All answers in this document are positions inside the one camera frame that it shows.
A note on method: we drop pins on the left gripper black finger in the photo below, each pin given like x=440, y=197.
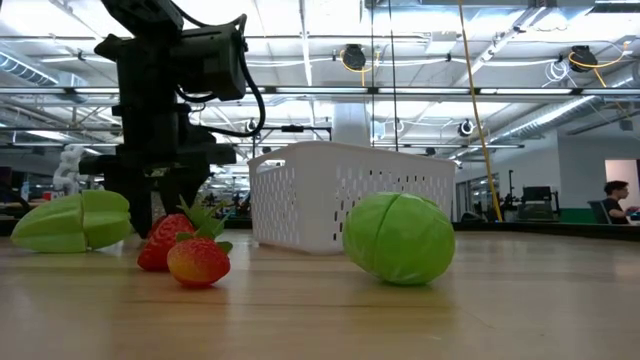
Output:
x=182, y=192
x=137, y=210

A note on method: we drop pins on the red strawberry with tall leaves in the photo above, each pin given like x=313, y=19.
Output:
x=160, y=245

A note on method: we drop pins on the orange-red toy strawberry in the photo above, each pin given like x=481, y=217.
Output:
x=197, y=262

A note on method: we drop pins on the green toy star fruit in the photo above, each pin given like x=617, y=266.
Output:
x=65, y=225

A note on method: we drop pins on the green toy cabbage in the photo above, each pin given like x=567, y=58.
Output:
x=400, y=240

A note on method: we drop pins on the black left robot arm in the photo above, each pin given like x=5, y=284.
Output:
x=210, y=60

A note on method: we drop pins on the round black ceiling fixture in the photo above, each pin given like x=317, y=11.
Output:
x=251, y=126
x=466, y=127

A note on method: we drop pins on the white perforated plastic basket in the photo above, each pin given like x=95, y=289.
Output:
x=300, y=200

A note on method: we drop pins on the dark equipment cart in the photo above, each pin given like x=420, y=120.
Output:
x=537, y=195

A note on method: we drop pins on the green mat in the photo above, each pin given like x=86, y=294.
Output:
x=575, y=216

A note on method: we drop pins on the grey office chair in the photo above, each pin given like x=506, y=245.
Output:
x=597, y=212

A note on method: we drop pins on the person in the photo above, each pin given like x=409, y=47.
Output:
x=612, y=207

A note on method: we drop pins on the black aluminium table frame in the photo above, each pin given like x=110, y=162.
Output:
x=550, y=231

